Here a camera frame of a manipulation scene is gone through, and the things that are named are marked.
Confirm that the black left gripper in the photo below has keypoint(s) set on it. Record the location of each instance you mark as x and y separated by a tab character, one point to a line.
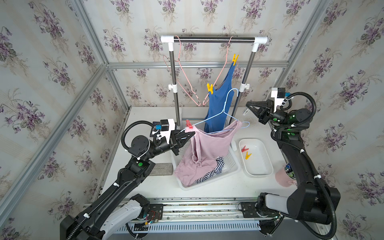
175	142

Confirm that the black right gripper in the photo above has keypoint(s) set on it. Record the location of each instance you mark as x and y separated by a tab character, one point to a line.
264	113

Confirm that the red clothespin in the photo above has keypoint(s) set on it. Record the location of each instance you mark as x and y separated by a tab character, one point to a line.
188	124
244	149

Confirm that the grey clothespin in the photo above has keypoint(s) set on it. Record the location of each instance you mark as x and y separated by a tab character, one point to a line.
246	111

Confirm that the pink tank top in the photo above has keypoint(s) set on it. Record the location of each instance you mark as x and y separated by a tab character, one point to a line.
202	152

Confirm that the blue white striped tank top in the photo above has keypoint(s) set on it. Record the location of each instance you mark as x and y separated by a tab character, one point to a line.
216	171

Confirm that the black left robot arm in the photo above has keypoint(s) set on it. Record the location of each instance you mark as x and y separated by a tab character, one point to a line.
104	216

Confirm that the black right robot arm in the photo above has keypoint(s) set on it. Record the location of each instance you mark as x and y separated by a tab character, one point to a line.
314	202

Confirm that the white metal clothes rack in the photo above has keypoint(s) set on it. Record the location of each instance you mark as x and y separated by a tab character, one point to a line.
170	40

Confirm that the grey rectangular sponge pad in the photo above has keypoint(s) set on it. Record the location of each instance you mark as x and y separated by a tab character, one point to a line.
162	169

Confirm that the white plastic tray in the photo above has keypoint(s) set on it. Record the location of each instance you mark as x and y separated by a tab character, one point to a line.
259	164

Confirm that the white perforated plastic basket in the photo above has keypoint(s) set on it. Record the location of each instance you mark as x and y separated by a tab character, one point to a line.
232	166

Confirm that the yellow lower clothespin blue top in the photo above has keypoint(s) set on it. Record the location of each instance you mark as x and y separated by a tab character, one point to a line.
210	88

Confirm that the yellow clothespin blue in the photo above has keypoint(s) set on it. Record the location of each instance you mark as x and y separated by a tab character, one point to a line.
210	88
235	58

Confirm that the yellow upper clothespin blue top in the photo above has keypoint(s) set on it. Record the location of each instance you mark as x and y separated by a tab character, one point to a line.
235	58

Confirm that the pink pen cup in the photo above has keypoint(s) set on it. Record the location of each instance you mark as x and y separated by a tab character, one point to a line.
286	176

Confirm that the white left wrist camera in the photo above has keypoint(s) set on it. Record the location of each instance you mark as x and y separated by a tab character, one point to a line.
163	129

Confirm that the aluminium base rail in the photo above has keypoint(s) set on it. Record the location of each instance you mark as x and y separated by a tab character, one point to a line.
197	215

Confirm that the pink wire hanger blue top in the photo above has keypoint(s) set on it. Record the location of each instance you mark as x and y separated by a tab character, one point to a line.
206	100

